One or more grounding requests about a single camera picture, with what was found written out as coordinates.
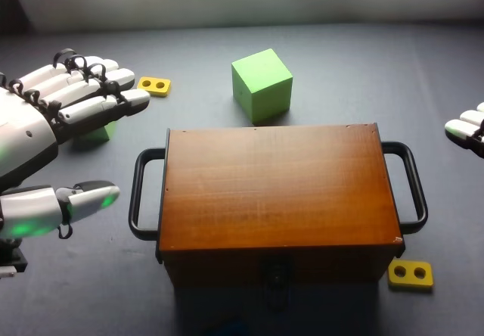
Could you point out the yellow block with two holes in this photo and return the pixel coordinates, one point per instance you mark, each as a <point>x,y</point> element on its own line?
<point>410,273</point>
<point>153,86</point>

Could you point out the green wooden cube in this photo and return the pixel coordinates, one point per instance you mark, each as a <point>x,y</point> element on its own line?
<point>264,86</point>
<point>96,135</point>

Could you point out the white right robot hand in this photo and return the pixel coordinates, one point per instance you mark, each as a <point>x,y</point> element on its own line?
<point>467,126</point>

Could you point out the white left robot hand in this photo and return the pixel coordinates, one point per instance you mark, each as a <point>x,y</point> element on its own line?
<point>26,131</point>

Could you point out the grey table cloth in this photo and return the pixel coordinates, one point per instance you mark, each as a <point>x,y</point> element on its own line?
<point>340,67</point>

